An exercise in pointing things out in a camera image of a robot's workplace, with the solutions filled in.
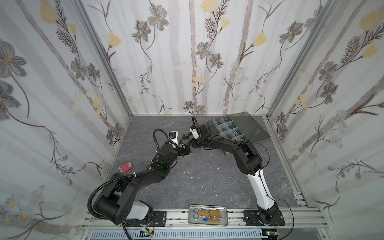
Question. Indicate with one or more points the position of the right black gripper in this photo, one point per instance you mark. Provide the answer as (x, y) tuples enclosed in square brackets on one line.
[(195, 142)]

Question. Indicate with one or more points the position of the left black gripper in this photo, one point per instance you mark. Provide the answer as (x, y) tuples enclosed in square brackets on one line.
[(186, 145)]

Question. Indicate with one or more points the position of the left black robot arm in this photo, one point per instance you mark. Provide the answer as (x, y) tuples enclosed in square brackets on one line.
[(114, 199)]

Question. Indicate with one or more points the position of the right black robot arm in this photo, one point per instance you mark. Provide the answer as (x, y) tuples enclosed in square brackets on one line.
[(249, 162)]

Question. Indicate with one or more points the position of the grey compartment organizer box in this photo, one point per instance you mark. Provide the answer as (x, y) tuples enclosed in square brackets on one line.
[(238, 127)]

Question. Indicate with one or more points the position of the small pink red block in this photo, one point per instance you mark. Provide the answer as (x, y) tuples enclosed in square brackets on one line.
[(126, 167)]

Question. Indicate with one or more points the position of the metal tray with tools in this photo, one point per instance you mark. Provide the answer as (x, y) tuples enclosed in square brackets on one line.
[(208, 215)]

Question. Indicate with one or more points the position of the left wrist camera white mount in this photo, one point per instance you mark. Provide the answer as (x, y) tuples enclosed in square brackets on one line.
[(174, 138)]

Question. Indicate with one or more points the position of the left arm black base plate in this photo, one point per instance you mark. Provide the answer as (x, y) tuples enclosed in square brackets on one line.
[(153, 219)]

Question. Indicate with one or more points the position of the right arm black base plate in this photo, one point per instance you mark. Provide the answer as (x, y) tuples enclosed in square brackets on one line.
[(257, 218)]

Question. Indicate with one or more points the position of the white slotted cable duct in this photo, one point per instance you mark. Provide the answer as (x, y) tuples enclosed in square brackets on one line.
[(180, 234)]

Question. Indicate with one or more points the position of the aluminium frame rail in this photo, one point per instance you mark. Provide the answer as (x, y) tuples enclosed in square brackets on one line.
[(236, 218)]

